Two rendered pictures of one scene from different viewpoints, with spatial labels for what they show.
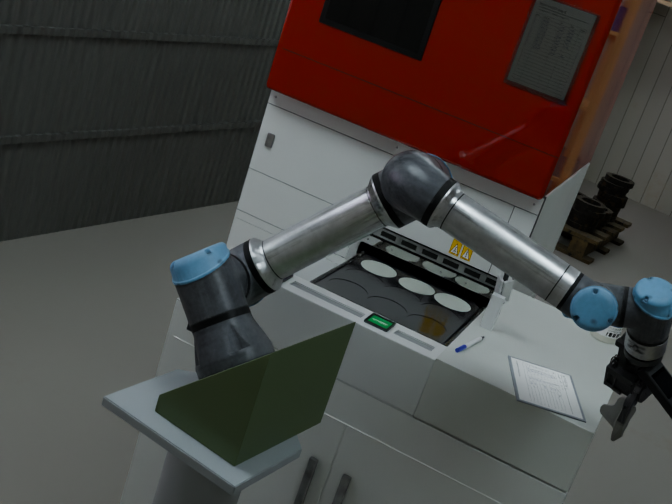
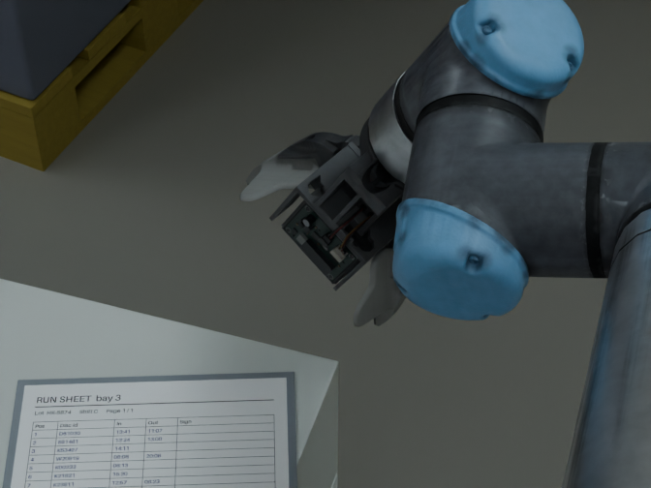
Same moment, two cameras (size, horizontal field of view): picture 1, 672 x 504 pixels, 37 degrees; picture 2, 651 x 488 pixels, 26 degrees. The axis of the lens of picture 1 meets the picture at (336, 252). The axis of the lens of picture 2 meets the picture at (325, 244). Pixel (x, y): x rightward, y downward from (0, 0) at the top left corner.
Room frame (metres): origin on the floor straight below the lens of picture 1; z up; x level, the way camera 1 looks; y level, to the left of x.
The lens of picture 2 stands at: (1.85, 0.09, 1.81)
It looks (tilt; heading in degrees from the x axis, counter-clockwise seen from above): 46 degrees down; 270
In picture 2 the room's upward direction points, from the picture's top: straight up
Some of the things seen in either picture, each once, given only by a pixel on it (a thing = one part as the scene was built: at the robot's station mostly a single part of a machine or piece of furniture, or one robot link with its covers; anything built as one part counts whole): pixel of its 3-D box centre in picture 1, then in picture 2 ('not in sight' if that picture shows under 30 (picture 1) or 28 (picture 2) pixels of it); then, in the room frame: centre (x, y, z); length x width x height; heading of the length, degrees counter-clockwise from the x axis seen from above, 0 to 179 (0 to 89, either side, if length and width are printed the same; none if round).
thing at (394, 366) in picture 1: (319, 327); not in sight; (2.07, -0.02, 0.89); 0.55 x 0.09 x 0.14; 72
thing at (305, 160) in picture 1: (380, 207); not in sight; (2.67, -0.08, 1.02); 0.81 x 0.03 x 0.40; 72
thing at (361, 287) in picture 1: (401, 296); not in sight; (2.40, -0.19, 0.90); 0.34 x 0.34 x 0.01; 72
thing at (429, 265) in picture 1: (421, 275); not in sight; (2.60, -0.24, 0.89); 0.44 x 0.02 x 0.10; 72
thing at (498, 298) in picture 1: (498, 300); not in sight; (2.22, -0.39, 1.03); 0.06 x 0.04 x 0.13; 162
